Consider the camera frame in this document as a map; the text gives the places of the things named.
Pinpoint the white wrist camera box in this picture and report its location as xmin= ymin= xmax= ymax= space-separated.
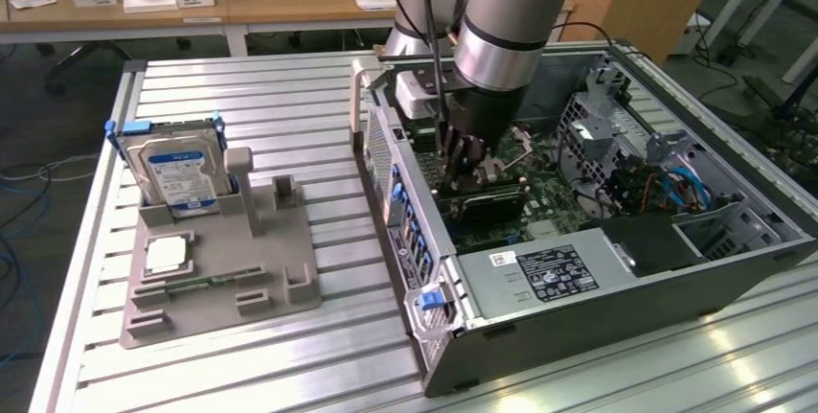
xmin=394 ymin=70 xmax=448 ymax=117

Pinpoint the open metal disk bay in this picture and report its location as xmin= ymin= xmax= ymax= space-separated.
xmin=674 ymin=195 xmax=791 ymax=261

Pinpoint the blue wire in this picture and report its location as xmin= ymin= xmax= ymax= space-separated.
xmin=663 ymin=166 xmax=714 ymax=216

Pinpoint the white floor cable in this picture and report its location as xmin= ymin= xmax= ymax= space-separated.
xmin=0 ymin=151 xmax=98 ymax=182

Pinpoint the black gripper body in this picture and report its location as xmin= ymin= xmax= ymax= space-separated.
xmin=444 ymin=80 xmax=533 ymax=149

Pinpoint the black power cable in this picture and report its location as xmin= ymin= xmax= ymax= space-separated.
xmin=550 ymin=21 xmax=643 ymax=58

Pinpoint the open black PC case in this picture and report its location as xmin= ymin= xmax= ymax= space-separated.
xmin=348 ymin=38 xmax=818 ymax=399

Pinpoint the white table frame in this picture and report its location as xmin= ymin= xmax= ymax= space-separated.
xmin=699 ymin=0 xmax=818 ymax=83

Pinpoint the graphics card with black fan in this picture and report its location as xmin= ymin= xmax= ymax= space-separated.
xmin=436 ymin=184 xmax=530 ymax=228

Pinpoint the silver CPU chip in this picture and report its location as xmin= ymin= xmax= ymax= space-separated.
xmin=144 ymin=239 xmax=192 ymax=276

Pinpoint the red wire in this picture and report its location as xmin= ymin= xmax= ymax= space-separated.
xmin=641 ymin=171 xmax=661 ymax=213

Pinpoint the grey plastic parts rack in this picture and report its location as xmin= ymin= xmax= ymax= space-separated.
xmin=119 ymin=147 xmax=323 ymax=351

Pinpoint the grey power supply unit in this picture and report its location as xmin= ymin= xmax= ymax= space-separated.
xmin=456 ymin=228 xmax=638 ymax=321

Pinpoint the perforated metal disk bay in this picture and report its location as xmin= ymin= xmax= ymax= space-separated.
xmin=555 ymin=91 xmax=651 ymax=179

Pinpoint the green motherboard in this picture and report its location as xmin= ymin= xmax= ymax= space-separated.
xmin=408 ymin=118 xmax=595 ymax=249

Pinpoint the black office chair base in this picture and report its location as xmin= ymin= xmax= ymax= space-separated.
xmin=37 ymin=38 xmax=134 ymax=96

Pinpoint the thin black wire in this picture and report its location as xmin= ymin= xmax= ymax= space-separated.
xmin=554 ymin=134 xmax=617 ymax=222

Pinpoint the black floor stand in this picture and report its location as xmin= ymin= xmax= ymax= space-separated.
xmin=743 ymin=75 xmax=818 ymax=122

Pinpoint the metal socket cover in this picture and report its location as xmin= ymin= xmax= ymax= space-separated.
xmin=503 ymin=126 xmax=537 ymax=165

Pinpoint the black camera cable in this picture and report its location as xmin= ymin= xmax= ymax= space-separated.
xmin=423 ymin=0 xmax=450 ymax=123

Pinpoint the white plastic device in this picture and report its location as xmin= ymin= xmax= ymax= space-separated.
xmin=685 ymin=12 xmax=713 ymax=56

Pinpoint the hard disk in blue caddy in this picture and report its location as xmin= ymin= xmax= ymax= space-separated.
xmin=106 ymin=118 xmax=231 ymax=218

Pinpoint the green RAM stick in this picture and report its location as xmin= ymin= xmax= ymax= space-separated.
xmin=164 ymin=274 xmax=242 ymax=292

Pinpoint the blue floor cable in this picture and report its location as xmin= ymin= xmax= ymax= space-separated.
xmin=0 ymin=177 xmax=49 ymax=366

